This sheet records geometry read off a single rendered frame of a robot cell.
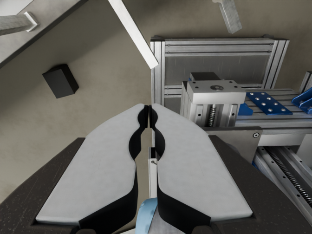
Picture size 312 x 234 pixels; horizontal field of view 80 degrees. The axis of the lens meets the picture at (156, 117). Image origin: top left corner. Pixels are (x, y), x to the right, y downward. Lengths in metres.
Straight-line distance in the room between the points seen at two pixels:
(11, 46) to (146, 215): 0.74
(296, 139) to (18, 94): 1.83
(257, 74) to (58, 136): 1.72
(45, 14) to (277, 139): 0.87
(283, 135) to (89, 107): 1.39
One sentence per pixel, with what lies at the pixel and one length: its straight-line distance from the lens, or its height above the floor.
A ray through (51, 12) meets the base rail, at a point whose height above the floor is 0.70.
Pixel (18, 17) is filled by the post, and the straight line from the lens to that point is 0.76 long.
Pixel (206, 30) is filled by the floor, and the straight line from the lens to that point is 1.48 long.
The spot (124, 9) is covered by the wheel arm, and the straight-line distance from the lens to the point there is 0.59.
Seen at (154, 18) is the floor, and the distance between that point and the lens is 1.43.
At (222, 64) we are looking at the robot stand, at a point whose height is 0.21.
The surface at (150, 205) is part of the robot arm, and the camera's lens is 0.42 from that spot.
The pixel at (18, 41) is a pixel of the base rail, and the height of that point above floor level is 0.70.
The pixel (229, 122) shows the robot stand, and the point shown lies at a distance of 0.55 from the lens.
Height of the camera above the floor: 1.42
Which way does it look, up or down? 59 degrees down
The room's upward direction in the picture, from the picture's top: 177 degrees clockwise
